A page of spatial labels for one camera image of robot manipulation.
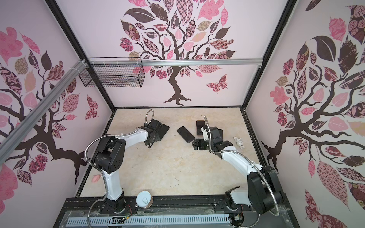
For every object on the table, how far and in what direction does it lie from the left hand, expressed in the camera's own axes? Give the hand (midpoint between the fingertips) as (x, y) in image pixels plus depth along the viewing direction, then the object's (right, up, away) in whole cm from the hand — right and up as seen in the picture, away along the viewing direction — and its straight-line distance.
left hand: (154, 139), depth 99 cm
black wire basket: (-26, +47, -4) cm, 54 cm away
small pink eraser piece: (-30, -20, -18) cm, 41 cm away
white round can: (+2, -27, -28) cm, 39 cm away
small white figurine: (+60, -1, -4) cm, 60 cm away
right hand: (+31, +1, -12) cm, 33 cm away
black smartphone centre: (+22, +4, +8) cm, 24 cm away
